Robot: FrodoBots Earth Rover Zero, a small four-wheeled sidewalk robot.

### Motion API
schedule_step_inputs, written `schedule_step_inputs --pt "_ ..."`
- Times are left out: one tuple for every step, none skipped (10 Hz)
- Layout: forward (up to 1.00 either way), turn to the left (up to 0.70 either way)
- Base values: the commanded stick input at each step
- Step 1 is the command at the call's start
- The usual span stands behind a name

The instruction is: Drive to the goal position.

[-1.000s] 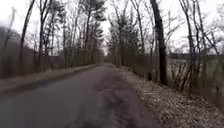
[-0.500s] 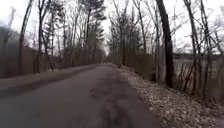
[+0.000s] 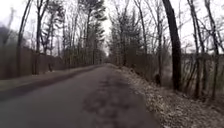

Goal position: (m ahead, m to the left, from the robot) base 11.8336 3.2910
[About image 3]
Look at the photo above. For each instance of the row of bare trees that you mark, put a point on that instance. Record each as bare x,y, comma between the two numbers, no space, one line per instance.
173,43
40,40

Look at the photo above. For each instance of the grey dirt path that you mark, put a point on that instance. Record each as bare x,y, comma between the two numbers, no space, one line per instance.
100,96

